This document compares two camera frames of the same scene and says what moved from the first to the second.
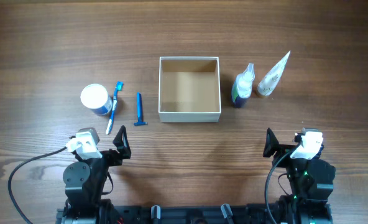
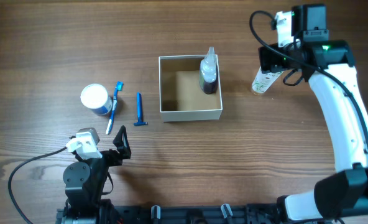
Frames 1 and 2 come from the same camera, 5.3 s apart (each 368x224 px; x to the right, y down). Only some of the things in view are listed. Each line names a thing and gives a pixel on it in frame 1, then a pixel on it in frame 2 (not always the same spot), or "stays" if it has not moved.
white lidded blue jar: x=96 y=98 stays
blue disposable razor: x=139 y=111 stays
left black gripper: x=114 y=154 stays
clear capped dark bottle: x=242 y=88 -> x=208 y=72
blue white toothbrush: x=120 y=84 stays
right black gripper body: x=281 y=150 -> x=265 y=58
